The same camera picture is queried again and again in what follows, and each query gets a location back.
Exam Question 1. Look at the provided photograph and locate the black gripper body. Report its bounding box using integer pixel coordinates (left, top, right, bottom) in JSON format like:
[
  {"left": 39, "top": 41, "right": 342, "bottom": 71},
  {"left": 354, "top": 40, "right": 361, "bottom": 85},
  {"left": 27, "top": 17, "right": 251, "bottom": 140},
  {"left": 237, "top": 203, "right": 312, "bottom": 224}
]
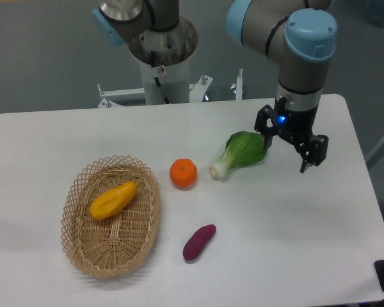
[{"left": 270, "top": 97, "right": 319, "bottom": 143}]

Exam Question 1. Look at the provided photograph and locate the black pedestal cable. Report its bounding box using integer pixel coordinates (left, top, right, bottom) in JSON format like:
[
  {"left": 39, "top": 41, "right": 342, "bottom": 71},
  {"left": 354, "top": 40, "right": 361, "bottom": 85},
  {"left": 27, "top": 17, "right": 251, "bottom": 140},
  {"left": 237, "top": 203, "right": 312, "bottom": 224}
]
[{"left": 150, "top": 51, "right": 171, "bottom": 105}]

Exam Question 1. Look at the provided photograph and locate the purple sweet potato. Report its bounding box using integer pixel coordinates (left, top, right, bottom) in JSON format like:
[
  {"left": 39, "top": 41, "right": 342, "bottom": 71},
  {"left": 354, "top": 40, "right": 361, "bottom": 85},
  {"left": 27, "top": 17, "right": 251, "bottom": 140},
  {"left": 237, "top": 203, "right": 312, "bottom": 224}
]
[{"left": 182, "top": 224, "right": 217, "bottom": 262}]

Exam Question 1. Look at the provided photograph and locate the white pedestal base frame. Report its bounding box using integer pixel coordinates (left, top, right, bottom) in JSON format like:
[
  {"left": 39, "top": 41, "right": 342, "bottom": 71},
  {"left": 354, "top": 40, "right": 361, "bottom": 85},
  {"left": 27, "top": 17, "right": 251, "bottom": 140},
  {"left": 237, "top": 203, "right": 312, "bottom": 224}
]
[{"left": 96, "top": 68, "right": 246, "bottom": 109}]

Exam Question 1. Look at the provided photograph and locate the orange tangerine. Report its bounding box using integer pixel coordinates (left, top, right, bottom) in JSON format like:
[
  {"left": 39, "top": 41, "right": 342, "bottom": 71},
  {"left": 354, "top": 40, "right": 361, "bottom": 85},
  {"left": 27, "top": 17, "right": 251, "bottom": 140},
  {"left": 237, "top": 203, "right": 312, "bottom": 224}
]
[{"left": 170, "top": 158, "right": 198, "bottom": 189}]

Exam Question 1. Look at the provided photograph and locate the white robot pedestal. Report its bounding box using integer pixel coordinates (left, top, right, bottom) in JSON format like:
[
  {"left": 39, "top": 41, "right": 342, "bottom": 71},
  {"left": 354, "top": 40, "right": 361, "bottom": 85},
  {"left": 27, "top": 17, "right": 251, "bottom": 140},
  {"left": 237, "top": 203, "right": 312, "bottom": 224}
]
[{"left": 127, "top": 17, "right": 198, "bottom": 102}]

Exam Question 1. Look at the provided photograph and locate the green bok choy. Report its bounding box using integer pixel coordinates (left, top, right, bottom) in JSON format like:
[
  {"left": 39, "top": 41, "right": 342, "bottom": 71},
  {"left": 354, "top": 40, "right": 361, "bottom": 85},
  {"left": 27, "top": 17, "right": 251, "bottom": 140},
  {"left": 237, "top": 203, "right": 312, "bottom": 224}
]
[{"left": 209, "top": 131, "right": 267, "bottom": 180}]

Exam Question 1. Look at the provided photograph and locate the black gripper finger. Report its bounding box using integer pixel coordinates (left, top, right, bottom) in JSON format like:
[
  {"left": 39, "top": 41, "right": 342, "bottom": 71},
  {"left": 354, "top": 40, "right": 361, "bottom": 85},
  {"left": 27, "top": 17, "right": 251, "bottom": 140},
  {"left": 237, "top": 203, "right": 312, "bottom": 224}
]
[
  {"left": 254, "top": 105, "right": 275, "bottom": 150},
  {"left": 293, "top": 134, "right": 329, "bottom": 173}
]

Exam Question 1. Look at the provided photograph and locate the woven wicker basket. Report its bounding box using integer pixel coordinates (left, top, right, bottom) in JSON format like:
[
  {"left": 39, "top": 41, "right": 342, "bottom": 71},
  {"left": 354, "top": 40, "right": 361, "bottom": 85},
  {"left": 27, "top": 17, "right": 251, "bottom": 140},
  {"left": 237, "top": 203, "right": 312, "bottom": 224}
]
[{"left": 61, "top": 155, "right": 161, "bottom": 278}]

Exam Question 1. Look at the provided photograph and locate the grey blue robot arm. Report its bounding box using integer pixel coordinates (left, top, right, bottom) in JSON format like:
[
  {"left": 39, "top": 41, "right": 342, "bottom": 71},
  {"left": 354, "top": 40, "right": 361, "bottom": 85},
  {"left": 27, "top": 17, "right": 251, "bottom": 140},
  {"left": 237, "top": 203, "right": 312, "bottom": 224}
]
[{"left": 92, "top": 1, "right": 337, "bottom": 170}]

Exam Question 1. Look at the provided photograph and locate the yellow mango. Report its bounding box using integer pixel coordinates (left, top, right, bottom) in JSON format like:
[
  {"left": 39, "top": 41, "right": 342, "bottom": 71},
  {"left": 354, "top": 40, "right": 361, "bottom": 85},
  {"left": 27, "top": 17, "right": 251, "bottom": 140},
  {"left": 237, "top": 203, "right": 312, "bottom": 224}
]
[{"left": 90, "top": 181, "right": 137, "bottom": 220}]

